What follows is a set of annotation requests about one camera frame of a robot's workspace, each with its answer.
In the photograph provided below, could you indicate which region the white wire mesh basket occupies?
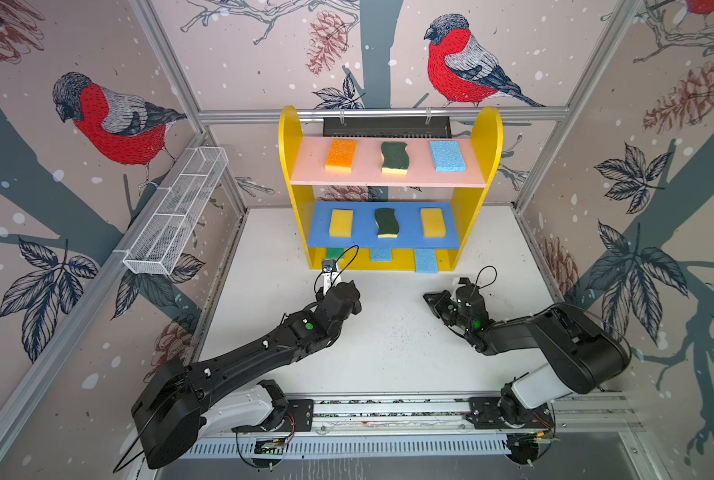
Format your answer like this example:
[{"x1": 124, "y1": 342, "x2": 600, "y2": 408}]
[{"x1": 123, "y1": 146, "x2": 228, "y2": 275}]

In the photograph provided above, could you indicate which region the blue sponge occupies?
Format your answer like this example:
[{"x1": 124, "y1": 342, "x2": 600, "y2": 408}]
[
  {"x1": 414, "y1": 249, "x2": 438, "y2": 274},
  {"x1": 429, "y1": 140, "x2": 466, "y2": 173},
  {"x1": 370, "y1": 248, "x2": 393, "y2": 263}
]

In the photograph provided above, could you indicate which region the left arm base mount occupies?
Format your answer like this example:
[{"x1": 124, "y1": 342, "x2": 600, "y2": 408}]
[{"x1": 231, "y1": 380, "x2": 314, "y2": 434}]

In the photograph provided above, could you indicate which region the yellow sponge front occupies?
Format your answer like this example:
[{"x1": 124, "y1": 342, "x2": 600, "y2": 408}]
[{"x1": 420, "y1": 208, "x2": 447, "y2": 239}]

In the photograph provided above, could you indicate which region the yellow shelf with coloured boards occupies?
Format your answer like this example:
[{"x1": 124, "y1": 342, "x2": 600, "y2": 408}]
[{"x1": 278, "y1": 106, "x2": 503, "y2": 273}]

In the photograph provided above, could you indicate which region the blue sponge front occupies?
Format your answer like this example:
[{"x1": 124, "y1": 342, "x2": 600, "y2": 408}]
[{"x1": 370, "y1": 248, "x2": 393, "y2": 263}]

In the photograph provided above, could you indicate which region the black vent grille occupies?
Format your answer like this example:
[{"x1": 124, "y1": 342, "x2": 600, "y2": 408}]
[{"x1": 323, "y1": 117, "x2": 452, "y2": 139}]

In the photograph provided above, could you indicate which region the dark green scrub sponge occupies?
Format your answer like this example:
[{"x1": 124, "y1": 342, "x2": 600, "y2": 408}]
[
  {"x1": 374, "y1": 208, "x2": 400, "y2": 238},
  {"x1": 381, "y1": 142, "x2": 410, "y2": 175}
]

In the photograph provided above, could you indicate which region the green topped yellow sponge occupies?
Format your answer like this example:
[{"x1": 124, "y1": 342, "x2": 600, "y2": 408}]
[{"x1": 325, "y1": 248, "x2": 345, "y2": 260}]

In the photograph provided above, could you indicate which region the dark green scrub sponge front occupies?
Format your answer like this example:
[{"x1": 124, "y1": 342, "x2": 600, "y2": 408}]
[{"x1": 381, "y1": 142, "x2": 410, "y2": 175}]

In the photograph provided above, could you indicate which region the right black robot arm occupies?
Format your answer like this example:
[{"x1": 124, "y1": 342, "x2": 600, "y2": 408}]
[{"x1": 423, "y1": 278, "x2": 631, "y2": 428}]

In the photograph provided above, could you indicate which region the orange topped yellow sponge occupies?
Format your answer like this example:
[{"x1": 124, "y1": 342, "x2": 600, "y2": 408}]
[{"x1": 325, "y1": 139, "x2": 358, "y2": 173}]

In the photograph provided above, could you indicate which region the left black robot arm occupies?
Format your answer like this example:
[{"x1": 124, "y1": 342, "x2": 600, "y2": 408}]
[{"x1": 131, "y1": 281, "x2": 362, "y2": 469}]

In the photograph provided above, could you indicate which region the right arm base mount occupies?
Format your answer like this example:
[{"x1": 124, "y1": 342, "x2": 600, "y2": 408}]
[{"x1": 464, "y1": 394, "x2": 555, "y2": 430}]

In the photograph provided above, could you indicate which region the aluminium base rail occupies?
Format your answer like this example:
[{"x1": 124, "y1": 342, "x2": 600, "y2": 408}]
[{"x1": 152, "y1": 392, "x2": 643, "y2": 436}]

